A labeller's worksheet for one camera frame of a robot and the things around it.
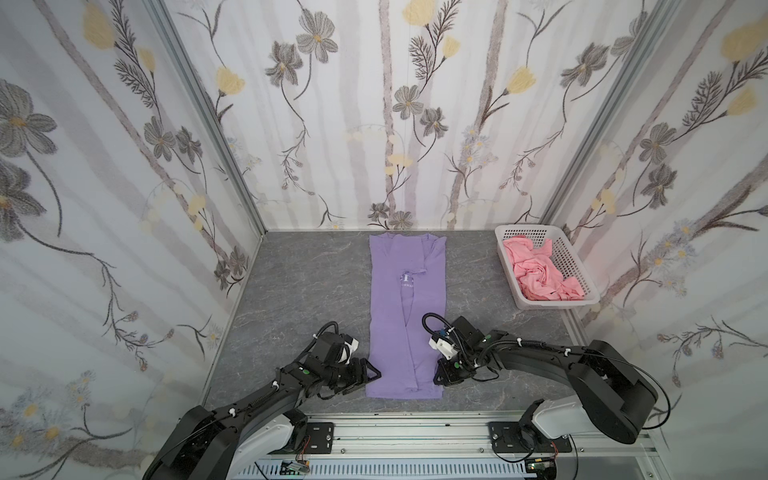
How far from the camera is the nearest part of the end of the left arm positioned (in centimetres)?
73

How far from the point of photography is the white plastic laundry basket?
95cm

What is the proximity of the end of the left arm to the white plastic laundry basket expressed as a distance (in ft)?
1.75
